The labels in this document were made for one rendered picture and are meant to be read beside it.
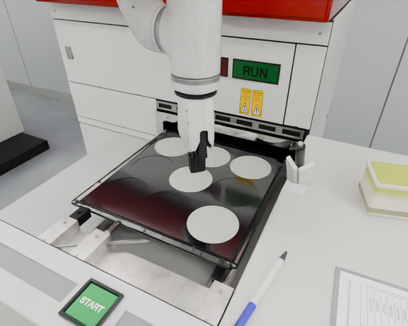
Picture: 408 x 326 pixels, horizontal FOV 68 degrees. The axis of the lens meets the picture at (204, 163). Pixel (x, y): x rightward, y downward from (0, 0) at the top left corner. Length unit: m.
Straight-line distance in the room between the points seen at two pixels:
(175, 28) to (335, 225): 0.40
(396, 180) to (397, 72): 1.74
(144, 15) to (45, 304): 0.43
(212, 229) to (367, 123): 1.92
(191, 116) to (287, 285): 0.29
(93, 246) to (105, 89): 0.61
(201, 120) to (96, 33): 0.58
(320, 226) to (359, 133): 1.92
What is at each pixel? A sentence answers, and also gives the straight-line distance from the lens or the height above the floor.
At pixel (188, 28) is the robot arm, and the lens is 0.48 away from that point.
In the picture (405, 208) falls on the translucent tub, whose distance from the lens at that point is 0.59.
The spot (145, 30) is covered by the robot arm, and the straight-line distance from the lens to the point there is 0.54.
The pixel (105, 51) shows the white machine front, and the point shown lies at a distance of 1.01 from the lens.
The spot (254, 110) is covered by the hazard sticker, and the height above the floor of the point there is 1.00.
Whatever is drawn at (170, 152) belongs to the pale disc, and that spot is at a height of 0.90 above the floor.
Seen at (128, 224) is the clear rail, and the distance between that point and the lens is 0.61.
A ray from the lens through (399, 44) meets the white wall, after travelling 2.24.
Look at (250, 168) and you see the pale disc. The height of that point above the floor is 0.90.
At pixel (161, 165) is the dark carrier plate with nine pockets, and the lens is 0.76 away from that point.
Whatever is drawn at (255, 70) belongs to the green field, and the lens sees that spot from 0.77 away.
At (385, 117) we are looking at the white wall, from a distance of 2.37.
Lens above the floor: 1.32
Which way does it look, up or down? 34 degrees down
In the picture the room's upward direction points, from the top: straight up
